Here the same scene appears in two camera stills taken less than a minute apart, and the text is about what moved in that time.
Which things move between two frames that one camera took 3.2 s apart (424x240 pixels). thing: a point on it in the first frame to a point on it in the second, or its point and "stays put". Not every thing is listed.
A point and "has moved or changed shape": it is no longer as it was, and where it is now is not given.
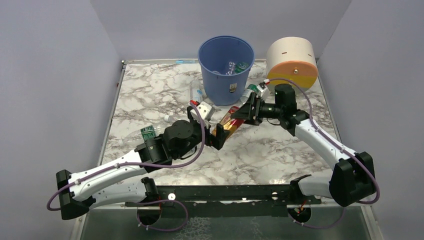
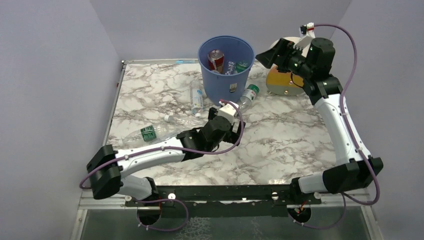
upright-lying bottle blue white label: (196, 91) stays put
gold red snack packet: (229, 125) has moved or changed shape
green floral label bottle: (241, 66) stays put
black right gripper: (257, 110) to (282, 52)
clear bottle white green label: (252, 88) stays put
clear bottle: (232, 68) stays put
